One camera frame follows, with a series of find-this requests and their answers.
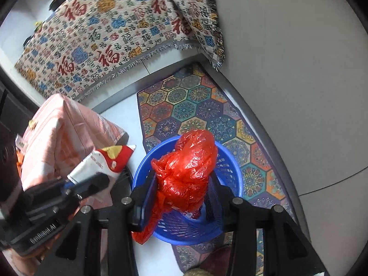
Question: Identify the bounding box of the white red paper carton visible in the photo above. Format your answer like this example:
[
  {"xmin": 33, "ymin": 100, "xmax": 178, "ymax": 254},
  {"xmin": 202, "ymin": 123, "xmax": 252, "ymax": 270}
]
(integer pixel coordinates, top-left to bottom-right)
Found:
[{"xmin": 66, "ymin": 144, "xmax": 137, "ymax": 202}]

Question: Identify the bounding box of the red plastic bag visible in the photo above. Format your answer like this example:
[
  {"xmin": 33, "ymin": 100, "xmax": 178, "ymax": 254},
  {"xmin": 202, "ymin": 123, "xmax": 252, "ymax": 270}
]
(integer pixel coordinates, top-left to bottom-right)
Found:
[{"xmin": 132, "ymin": 130, "xmax": 218, "ymax": 244}]

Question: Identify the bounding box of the orange chip bag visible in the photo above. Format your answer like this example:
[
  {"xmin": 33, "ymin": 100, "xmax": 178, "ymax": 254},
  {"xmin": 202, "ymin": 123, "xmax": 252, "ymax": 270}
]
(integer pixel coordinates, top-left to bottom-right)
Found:
[{"xmin": 15, "ymin": 135, "xmax": 26, "ymax": 176}]

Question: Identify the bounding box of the blue plastic basket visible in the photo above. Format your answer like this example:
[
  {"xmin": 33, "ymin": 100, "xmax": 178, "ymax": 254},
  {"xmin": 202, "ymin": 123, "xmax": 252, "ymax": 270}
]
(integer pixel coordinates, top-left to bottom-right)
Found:
[{"xmin": 132, "ymin": 130, "xmax": 243, "ymax": 245}]

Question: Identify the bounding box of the colourful hexagon floor mat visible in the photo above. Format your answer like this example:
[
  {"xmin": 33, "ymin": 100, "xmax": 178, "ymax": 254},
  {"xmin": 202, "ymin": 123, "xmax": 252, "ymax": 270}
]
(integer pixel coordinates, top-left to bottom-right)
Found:
[{"xmin": 137, "ymin": 63, "xmax": 294, "ymax": 275}]

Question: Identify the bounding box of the patterned fu character blanket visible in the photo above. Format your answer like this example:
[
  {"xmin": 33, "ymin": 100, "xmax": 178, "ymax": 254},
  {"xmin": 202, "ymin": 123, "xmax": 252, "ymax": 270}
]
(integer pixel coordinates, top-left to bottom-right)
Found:
[{"xmin": 15, "ymin": 0, "xmax": 225, "ymax": 101}]

